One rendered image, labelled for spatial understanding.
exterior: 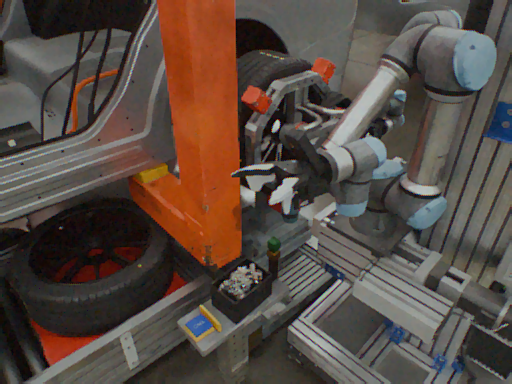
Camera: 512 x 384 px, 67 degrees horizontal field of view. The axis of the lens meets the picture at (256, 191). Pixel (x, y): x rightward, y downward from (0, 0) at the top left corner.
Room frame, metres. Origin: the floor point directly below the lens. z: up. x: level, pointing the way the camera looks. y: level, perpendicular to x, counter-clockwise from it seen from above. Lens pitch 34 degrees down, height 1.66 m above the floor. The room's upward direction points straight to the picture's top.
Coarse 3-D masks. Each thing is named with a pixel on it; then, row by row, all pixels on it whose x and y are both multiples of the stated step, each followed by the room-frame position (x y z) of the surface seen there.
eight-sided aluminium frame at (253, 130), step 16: (288, 80) 1.64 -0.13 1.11; (304, 80) 1.65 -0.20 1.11; (320, 80) 1.71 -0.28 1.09; (272, 96) 1.55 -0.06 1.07; (320, 96) 1.80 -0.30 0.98; (256, 112) 1.52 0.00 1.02; (272, 112) 1.52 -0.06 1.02; (256, 128) 1.46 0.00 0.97; (256, 144) 1.46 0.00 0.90; (256, 160) 1.46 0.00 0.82
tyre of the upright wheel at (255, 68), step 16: (240, 64) 1.73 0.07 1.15; (256, 64) 1.71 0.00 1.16; (272, 64) 1.67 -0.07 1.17; (288, 64) 1.70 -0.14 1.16; (304, 64) 1.77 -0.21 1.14; (240, 80) 1.63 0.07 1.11; (256, 80) 1.59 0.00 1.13; (272, 80) 1.63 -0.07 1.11; (240, 96) 1.56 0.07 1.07; (240, 112) 1.52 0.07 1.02; (240, 128) 1.51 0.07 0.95; (240, 144) 1.51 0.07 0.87; (240, 160) 1.51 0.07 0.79
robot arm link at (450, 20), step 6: (432, 12) 1.65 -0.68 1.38; (438, 12) 1.65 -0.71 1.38; (444, 12) 1.66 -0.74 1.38; (450, 12) 1.67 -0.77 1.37; (456, 12) 1.69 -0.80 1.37; (438, 18) 1.62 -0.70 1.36; (444, 18) 1.63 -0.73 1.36; (450, 18) 1.65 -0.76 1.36; (456, 18) 1.66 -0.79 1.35; (444, 24) 1.62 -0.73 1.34; (450, 24) 1.63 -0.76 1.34; (456, 24) 1.65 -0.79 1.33
